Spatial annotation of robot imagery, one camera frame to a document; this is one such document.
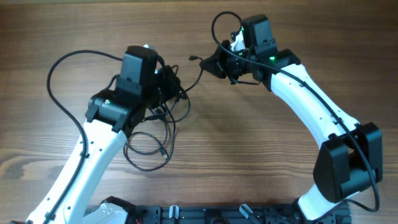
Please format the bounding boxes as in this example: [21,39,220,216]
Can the black USB cable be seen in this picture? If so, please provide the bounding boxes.
[174,55,205,103]
[123,65,192,172]

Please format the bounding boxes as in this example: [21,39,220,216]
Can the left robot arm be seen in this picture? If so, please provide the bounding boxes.
[26,45,169,224]

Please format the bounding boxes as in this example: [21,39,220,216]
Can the left camera cable black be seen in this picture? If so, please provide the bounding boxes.
[42,49,124,224]

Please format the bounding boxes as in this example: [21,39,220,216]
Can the camera cable black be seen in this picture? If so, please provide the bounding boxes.
[42,49,124,224]
[210,11,381,223]

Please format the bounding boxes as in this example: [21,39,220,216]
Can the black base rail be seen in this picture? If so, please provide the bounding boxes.
[133,204,309,224]

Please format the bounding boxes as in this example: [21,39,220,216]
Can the right camera cable black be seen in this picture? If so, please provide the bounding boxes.
[210,11,381,223]

